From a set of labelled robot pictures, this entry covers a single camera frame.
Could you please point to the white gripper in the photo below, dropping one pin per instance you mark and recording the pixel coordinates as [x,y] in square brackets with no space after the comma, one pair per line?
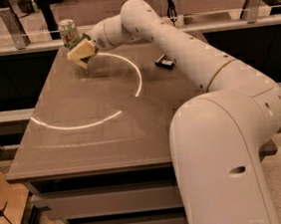
[98,37]

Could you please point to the green and yellow sponge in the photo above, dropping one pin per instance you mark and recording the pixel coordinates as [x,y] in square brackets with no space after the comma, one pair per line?
[83,62]

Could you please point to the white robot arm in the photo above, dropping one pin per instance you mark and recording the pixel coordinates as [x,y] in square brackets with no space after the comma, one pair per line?
[214,138]

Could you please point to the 7up soda can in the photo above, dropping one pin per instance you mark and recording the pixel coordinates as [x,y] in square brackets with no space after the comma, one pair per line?
[69,33]

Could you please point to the green bottle in background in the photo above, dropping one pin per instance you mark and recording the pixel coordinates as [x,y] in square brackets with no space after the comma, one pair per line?
[34,6]

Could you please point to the black snack packet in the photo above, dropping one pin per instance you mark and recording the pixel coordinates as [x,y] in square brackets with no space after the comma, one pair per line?
[164,62]

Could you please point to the grey drawer cabinet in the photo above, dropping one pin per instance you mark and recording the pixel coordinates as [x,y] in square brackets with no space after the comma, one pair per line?
[106,204]

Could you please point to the left metal bracket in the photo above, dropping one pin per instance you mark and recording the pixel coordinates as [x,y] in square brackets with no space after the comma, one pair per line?
[14,29]

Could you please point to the metal bracket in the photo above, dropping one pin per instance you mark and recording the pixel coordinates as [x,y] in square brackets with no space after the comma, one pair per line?
[14,29]
[251,11]

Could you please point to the right metal bracket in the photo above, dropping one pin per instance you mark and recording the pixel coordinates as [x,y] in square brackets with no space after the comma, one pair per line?
[251,11]

